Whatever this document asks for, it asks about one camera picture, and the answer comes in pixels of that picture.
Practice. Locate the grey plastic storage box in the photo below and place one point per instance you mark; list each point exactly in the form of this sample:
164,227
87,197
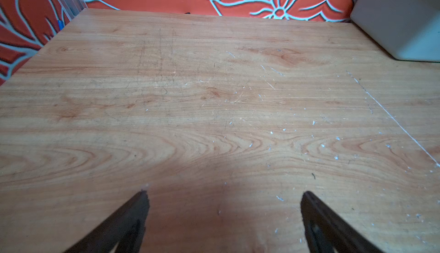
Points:
406,29

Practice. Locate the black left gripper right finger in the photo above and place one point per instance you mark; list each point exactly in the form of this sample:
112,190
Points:
327,232

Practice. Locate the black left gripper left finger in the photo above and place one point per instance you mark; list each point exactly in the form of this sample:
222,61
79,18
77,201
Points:
121,232

